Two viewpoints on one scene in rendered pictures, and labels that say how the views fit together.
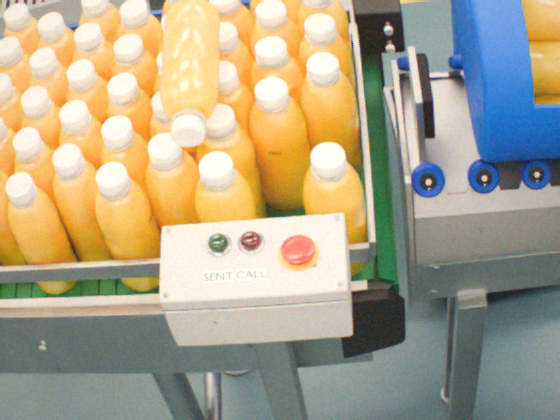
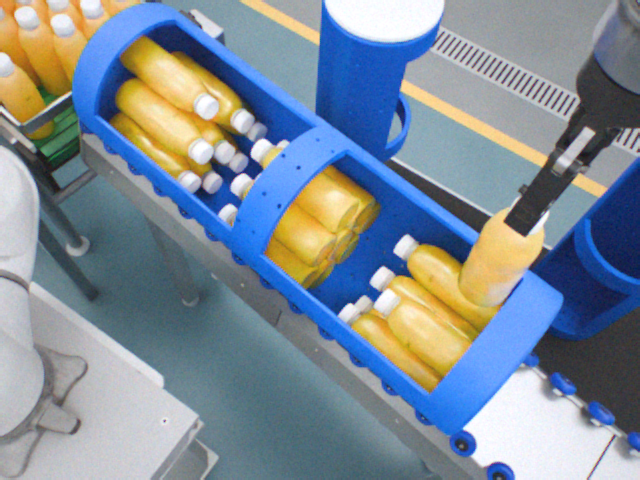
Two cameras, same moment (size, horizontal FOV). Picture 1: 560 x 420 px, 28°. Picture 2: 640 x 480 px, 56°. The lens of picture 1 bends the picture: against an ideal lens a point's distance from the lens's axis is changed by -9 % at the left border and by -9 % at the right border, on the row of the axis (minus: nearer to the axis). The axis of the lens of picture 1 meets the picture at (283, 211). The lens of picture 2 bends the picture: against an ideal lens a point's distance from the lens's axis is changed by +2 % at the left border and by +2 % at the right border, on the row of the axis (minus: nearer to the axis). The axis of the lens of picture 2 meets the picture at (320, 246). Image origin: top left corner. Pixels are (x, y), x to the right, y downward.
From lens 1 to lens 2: 1.11 m
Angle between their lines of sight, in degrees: 17
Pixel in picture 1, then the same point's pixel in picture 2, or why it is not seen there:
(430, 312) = not seen: hidden behind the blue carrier
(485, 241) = (114, 180)
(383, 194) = not seen: hidden behind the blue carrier
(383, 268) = (47, 147)
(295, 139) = (33, 52)
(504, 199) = (122, 165)
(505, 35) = (94, 61)
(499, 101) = (76, 97)
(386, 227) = (74, 133)
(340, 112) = (64, 56)
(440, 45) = (395, 125)
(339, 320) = not seen: outside the picture
